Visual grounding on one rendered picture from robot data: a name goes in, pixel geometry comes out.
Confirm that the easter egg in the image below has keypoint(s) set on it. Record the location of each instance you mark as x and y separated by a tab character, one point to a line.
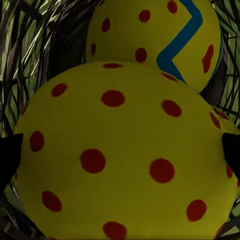
230	127
180	37
115	150

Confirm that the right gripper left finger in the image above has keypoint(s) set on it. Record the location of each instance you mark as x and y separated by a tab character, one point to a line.
10	155

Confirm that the wicker basket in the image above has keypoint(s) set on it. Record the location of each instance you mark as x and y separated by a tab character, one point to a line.
59	23

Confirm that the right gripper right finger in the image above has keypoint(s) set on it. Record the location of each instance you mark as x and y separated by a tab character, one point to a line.
231	146

